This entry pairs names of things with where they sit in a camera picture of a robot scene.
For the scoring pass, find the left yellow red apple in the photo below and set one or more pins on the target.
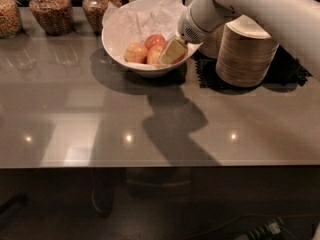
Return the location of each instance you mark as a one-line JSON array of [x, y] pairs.
[[136, 53]]

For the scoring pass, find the back stack paper bowls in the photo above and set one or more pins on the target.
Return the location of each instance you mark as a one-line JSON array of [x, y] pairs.
[[211, 45]]

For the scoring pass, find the glass cereal jar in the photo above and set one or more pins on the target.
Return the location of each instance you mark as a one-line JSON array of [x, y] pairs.
[[10, 18], [55, 17], [94, 11]]

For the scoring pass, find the black power strip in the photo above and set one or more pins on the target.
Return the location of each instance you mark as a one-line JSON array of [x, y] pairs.
[[272, 230]]

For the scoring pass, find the black woven mat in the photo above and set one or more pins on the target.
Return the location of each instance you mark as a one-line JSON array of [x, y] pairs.
[[284, 70]]

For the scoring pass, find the middle front yellow apple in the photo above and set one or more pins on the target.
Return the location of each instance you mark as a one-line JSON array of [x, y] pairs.
[[153, 57]]

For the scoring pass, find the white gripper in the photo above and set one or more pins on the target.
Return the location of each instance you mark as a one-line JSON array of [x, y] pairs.
[[187, 29]]

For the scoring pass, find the middle glass cereal jar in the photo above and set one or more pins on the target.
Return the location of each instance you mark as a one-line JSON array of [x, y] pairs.
[[55, 17]]

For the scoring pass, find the front stack paper bowls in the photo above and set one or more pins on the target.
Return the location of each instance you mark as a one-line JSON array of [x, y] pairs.
[[245, 54]]

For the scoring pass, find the stack paper bowls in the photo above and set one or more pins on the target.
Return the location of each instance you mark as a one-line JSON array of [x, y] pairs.
[[245, 54], [211, 45]]

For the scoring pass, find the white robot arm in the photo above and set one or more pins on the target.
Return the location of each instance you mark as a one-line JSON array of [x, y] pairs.
[[294, 24]]

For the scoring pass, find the white ceramic bowl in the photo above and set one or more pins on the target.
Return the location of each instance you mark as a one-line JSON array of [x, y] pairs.
[[115, 44]]

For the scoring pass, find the right glass cereal jar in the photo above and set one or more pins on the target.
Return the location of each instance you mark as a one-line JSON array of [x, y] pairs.
[[94, 11]]

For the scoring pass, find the left glass cereal jar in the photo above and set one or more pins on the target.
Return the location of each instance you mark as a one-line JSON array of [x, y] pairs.
[[10, 18]]

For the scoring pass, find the back red apple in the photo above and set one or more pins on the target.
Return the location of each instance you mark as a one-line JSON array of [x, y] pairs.
[[153, 40]]

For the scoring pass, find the white tissue paper liner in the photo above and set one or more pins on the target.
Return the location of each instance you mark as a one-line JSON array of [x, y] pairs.
[[146, 17]]

